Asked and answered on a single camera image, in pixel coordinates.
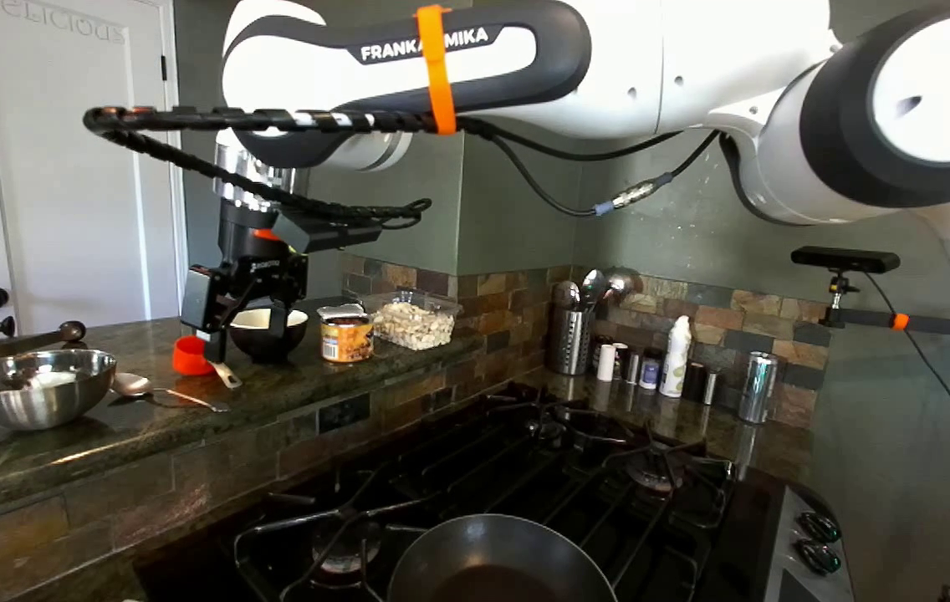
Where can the small blue jar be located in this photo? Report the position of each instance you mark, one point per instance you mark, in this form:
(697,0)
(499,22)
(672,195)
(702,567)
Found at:
(650,373)

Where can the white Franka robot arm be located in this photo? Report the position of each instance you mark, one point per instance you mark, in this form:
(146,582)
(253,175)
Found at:
(720,79)

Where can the black camera on stand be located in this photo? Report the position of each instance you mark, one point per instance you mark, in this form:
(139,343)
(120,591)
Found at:
(845,259)

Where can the white pumpkin seeds pile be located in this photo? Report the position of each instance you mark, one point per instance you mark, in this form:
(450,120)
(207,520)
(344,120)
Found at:
(411,321)

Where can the black bowl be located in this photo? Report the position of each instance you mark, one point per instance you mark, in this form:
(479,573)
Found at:
(276,336)

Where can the black stove knob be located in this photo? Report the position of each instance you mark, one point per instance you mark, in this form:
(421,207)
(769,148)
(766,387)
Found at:
(818,525)
(818,556)

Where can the silver metal can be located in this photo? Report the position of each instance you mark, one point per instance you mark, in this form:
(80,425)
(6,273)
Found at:
(757,390)

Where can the orange measuring cup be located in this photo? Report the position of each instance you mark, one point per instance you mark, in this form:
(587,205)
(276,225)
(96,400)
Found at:
(187,357)

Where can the steel ladle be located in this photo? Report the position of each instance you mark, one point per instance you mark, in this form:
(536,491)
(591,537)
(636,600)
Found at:
(608,287)

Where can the dark frying pan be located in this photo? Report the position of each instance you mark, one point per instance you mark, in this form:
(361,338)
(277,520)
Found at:
(495,562)

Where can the clear plastic food bag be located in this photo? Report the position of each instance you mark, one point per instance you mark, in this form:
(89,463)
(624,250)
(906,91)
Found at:
(411,321)

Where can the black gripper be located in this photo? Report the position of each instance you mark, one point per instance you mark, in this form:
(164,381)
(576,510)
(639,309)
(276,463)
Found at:
(262,280)

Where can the black gas stove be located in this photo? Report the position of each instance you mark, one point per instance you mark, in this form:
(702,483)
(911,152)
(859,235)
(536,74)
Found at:
(563,479)

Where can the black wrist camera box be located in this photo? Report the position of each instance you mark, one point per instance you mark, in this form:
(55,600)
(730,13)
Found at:
(198,300)

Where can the white plastic bottle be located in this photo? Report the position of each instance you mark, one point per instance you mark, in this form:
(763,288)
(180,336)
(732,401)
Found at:
(675,360)

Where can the white door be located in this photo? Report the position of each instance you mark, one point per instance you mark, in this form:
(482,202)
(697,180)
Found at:
(61,223)

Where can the black rod with ball end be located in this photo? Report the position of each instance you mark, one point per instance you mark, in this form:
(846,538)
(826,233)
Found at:
(40,336)

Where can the perforated steel utensil holder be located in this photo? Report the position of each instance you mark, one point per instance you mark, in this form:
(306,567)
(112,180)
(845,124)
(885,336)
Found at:
(569,338)

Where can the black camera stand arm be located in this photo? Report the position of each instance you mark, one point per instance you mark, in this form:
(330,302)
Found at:
(932,321)

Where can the orange wrist clip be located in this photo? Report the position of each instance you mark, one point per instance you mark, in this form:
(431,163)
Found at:
(266,235)

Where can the steel mixing bowl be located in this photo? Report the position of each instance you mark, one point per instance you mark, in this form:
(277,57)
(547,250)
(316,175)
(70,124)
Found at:
(34,390)

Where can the black shaker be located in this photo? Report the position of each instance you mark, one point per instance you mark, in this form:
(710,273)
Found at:
(700,387)

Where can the small white cup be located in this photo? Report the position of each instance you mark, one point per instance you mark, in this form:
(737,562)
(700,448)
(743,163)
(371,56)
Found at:
(607,363)

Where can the dark wall outlet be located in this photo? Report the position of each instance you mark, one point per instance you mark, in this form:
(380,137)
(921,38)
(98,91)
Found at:
(342,413)

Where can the open nut can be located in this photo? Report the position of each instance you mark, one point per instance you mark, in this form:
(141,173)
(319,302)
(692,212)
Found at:
(344,336)

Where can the metal spoon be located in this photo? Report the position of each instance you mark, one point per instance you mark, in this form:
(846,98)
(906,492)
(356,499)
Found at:
(132,387)

